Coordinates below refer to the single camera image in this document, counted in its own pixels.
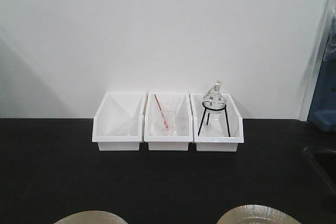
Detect black lab sink basin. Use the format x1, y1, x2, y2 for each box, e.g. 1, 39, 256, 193
302, 147, 335, 203

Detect white plastic bin right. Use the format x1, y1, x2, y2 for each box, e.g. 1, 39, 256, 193
190, 93, 244, 152

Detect red glass stirring rod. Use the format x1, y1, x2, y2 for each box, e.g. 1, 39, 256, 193
154, 94, 169, 130

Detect beige round plate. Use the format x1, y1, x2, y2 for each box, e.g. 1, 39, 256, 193
56, 210, 127, 224
217, 204, 301, 224

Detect white plastic bin middle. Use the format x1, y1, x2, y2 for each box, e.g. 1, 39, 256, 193
144, 93, 193, 151

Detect clear glass beaker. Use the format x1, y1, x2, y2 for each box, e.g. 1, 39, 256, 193
155, 101, 176, 136

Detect black wire tripod stand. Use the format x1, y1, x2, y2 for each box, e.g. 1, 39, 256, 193
197, 101, 231, 137

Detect white plastic bin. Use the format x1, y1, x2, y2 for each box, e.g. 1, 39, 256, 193
92, 92, 146, 151
144, 93, 193, 151
190, 93, 244, 152

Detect white plastic bin left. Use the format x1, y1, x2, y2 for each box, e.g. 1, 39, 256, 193
92, 92, 146, 151

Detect glass round flask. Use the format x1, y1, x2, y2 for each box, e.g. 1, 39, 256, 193
203, 81, 227, 104

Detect grey pegboard drying rack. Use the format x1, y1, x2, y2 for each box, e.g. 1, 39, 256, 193
308, 9, 335, 132

